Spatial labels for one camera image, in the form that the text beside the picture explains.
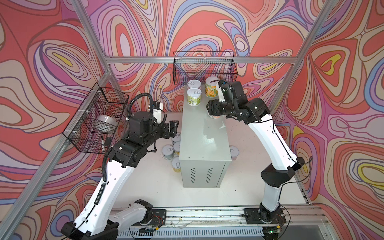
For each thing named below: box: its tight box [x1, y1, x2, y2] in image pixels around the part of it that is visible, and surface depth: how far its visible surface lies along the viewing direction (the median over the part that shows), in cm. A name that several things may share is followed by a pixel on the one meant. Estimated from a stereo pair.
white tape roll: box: [95, 115, 119, 128], surface depth 72 cm
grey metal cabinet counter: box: [179, 85, 232, 188], surface depth 68 cm
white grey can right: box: [229, 145, 239, 161], surface depth 94 cm
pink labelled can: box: [187, 79, 202, 89], surface depth 80 cm
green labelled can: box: [186, 87, 202, 106], surface depth 75 cm
